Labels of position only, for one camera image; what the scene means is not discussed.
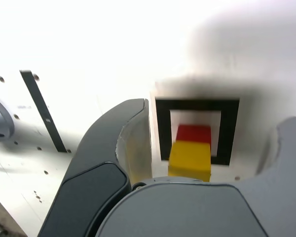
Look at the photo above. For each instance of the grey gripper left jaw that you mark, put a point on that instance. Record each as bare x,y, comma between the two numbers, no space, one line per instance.
93,153

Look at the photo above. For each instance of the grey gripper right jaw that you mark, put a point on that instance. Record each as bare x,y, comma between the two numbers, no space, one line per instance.
187,212

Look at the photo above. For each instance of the yellow cube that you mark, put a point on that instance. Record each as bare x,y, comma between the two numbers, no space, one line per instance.
190,160

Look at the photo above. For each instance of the red cube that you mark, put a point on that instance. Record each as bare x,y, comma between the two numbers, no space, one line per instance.
193,133

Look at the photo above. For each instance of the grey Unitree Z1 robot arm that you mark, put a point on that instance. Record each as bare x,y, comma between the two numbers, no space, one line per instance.
1,123

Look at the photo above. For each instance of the black tape square outline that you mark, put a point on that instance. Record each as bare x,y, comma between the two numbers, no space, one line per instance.
162,128

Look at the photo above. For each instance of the black tape strip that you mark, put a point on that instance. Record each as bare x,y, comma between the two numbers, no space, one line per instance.
43,111

